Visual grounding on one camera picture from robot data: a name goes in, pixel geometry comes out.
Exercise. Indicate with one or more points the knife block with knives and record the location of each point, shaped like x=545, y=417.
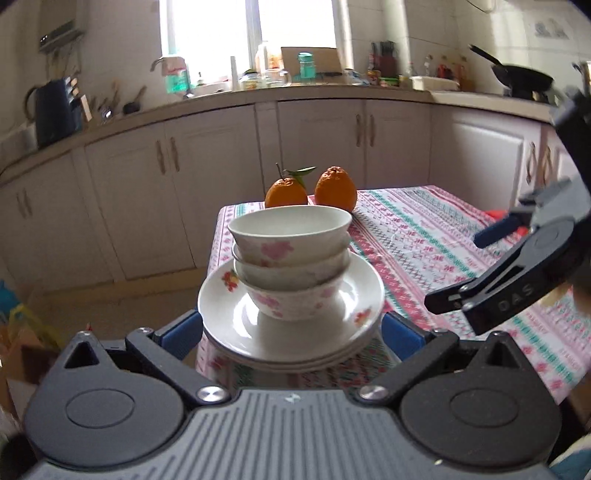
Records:
x=388, y=64

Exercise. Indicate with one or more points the utensil holder with utensils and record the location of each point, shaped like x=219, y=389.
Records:
x=106, y=113

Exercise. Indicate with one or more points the beige kitchen countertop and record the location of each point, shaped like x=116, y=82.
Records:
x=221, y=99

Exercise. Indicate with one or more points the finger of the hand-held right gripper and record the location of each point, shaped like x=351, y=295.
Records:
x=503, y=295
x=496, y=230

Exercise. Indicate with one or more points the dark sauce bottle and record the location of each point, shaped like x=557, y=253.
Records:
x=371, y=74

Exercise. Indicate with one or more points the stack of white cups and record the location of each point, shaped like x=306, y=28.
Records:
x=233, y=74

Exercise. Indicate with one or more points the small black pot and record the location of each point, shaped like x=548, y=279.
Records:
x=130, y=108

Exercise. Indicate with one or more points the kitchen window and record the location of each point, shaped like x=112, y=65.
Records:
x=207, y=27

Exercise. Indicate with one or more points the white kitchen cabinets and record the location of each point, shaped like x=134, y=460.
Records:
x=221, y=152

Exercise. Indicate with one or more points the dark blue air fryer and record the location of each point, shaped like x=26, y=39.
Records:
x=55, y=115

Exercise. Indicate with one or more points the patterned tablecloth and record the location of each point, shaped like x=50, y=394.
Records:
x=415, y=240

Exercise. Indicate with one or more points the green dish soap bottle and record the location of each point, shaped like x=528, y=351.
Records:
x=178, y=84

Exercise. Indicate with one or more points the glass pitcher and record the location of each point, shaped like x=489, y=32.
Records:
x=278, y=78

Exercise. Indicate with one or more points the orange without leaf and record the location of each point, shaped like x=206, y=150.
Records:
x=334, y=191

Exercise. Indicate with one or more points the orange with leaf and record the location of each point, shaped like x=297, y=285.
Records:
x=286, y=194

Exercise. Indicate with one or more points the teal water bottle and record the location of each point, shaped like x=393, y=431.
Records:
x=306, y=67

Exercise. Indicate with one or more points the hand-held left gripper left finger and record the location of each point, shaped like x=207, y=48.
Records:
x=182, y=330

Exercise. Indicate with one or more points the yellow-green bag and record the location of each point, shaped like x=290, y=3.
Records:
x=27, y=318

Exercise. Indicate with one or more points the metal faucet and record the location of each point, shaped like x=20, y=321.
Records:
x=157, y=60

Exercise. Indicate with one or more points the blue plastic bottle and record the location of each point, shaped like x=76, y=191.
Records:
x=5, y=297

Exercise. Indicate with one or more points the white plastic tray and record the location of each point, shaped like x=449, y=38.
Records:
x=434, y=83

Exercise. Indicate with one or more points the stained white floral plate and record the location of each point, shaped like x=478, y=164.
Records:
x=351, y=286

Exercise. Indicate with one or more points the wall sticker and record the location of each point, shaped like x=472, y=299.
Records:
x=554, y=28

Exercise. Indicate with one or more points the white floral bowl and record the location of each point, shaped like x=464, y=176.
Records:
x=286, y=277
x=286, y=226
x=291, y=302

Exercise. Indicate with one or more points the black wok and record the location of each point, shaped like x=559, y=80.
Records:
x=521, y=76

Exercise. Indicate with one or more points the red printed box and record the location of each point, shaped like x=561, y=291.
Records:
x=495, y=213

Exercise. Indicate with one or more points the clear plastic bag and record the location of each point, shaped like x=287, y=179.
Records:
x=356, y=77

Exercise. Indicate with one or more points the wooden cutting board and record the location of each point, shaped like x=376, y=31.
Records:
x=328, y=60

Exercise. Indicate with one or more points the large cooking oil bottle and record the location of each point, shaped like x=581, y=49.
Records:
x=268, y=55

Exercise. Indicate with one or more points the black gas stove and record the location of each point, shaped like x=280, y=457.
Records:
x=535, y=94

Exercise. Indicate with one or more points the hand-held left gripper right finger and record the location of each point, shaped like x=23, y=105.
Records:
x=401, y=337

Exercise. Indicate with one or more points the pink cloth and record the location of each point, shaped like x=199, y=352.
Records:
x=173, y=67

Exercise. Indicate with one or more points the wall water heater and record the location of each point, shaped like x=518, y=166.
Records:
x=60, y=34

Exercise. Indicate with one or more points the white countertop appliance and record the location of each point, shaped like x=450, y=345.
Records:
x=21, y=141

